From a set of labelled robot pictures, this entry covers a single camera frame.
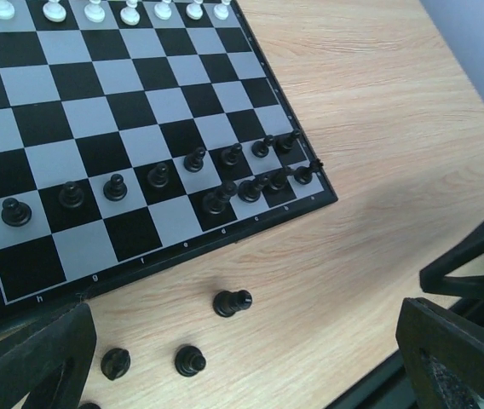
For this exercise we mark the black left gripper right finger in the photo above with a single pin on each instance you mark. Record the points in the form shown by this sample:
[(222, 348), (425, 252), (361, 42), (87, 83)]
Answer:
[(443, 354)]

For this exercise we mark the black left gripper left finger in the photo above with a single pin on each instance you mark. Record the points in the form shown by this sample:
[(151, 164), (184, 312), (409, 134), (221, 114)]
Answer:
[(46, 364)]

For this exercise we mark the black chess piece front row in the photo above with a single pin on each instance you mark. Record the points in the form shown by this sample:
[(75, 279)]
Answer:
[(189, 361)]

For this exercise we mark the black pawn h-file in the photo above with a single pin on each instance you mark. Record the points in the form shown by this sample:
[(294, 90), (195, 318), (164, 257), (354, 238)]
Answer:
[(15, 213)]

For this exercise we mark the black pawn g-file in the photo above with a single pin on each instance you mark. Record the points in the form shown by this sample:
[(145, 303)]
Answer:
[(71, 196)]

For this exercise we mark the black pawn f-file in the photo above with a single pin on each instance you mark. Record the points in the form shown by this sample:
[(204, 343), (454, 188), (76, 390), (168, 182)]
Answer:
[(115, 188)]

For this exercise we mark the black king piece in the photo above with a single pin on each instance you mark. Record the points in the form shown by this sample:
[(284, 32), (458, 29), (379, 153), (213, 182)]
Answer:
[(228, 303)]

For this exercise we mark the black rook a-file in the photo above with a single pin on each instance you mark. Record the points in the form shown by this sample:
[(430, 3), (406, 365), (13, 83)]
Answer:
[(305, 174)]

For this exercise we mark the black pawn e-file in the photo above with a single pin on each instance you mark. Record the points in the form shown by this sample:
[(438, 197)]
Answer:
[(159, 176)]

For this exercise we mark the black knight cluster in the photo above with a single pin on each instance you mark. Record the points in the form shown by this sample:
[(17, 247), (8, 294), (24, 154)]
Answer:
[(278, 179)]

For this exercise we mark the black pawn a-file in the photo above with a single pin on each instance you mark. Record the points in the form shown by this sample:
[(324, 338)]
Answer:
[(284, 143)]

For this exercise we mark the black pawn b-file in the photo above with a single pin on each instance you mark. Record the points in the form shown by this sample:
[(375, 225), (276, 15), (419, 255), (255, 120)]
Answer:
[(260, 148)]

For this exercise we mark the black pawn d-file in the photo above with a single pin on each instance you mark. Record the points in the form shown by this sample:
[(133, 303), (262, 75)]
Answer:
[(194, 161)]

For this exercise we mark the black pawn c-file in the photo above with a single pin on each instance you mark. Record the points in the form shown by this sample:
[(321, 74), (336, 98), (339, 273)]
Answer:
[(229, 156)]

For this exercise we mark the black and silver chessboard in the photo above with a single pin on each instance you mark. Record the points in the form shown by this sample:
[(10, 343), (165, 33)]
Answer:
[(81, 101)]

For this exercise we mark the white pawn a-file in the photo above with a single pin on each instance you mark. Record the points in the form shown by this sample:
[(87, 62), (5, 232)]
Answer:
[(221, 10)]

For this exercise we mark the white pawn f-file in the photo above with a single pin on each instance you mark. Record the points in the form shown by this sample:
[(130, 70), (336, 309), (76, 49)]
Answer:
[(54, 11)]

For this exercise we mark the white pawn e-file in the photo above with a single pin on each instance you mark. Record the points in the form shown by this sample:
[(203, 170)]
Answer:
[(94, 12)]

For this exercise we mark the white pawn g-file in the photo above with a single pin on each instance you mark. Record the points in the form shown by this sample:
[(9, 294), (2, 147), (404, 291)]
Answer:
[(7, 10)]

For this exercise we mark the white pawn d-file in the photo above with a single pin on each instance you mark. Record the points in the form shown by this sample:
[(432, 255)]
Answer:
[(129, 13)]

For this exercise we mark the white pawn c-file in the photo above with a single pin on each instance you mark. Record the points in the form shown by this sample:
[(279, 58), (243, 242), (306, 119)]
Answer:
[(163, 10)]

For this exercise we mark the white pawn b-file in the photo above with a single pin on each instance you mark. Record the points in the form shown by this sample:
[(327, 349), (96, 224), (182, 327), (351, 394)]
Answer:
[(194, 10)]

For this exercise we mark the black aluminium front rail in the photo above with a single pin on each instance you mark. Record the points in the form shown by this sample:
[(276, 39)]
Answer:
[(386, 386)]

